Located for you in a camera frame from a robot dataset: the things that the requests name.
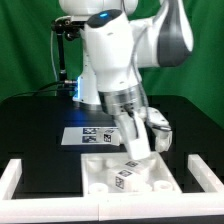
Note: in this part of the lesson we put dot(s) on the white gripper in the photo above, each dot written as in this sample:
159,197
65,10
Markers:
134,135

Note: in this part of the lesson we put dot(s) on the white square tabletop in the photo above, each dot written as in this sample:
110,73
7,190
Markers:
94,168

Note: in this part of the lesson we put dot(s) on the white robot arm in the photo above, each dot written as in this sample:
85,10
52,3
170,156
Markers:
115,49

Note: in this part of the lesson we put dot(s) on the white marker sheet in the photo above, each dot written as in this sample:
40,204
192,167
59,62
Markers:
81,135

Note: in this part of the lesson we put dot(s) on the white U-shaped fence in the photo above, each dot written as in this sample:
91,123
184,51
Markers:
116,207

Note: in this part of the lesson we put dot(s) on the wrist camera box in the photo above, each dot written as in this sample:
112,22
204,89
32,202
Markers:
157,122

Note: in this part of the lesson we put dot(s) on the black camera stand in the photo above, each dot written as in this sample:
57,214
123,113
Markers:
63,28

